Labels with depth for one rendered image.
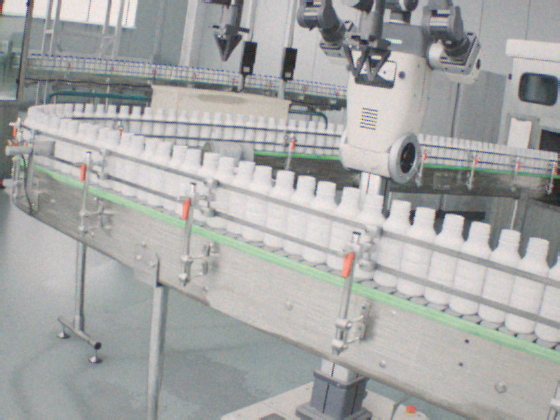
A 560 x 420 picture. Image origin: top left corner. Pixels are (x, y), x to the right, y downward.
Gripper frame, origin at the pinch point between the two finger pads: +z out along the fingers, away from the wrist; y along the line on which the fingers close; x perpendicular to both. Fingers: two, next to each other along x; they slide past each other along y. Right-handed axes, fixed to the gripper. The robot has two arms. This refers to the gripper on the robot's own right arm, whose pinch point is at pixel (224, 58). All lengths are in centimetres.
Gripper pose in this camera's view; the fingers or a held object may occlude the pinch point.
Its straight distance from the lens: 182.5
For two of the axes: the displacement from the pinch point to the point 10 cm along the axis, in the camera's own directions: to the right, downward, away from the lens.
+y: -6.6, 0.5, -7.5
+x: 7.4, 2.3, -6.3
